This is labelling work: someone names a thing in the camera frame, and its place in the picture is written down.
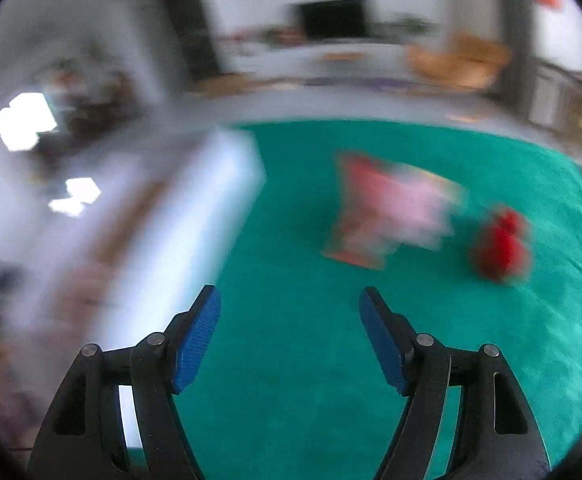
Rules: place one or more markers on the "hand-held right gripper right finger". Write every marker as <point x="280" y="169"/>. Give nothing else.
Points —
<point x="383" y="345"/>

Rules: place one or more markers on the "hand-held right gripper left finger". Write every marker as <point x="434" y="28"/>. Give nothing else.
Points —
<point x="198" y="340"/>

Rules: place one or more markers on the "white cardboard box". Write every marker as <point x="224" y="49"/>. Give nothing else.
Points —
<point x="196" y="210"/>

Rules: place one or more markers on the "green mat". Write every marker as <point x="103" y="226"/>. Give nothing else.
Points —
<point x="311" y="310"/>

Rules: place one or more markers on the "pink dress doll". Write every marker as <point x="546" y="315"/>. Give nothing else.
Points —
<point x="401" y="205"/>

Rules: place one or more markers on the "red plush toy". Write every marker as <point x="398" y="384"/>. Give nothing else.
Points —
<point x="503" y="250"/>

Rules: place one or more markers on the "brown cardboard box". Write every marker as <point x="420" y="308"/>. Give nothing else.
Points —
<point x="221" y="85"/>

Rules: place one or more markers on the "purple floor mat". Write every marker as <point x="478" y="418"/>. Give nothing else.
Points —
<point x="351" y="81"/>

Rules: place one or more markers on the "orange chair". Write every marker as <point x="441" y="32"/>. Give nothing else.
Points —
<point x="458" y="62"/>

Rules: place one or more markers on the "white television cabinet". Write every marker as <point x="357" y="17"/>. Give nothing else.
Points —
<point x="296" y="57"/>

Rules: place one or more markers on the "green potted plant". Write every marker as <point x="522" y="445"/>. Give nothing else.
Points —
<point x="403" y="29"/>

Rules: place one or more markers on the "black television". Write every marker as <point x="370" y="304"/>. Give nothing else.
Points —
<point x="331" y="19"/>

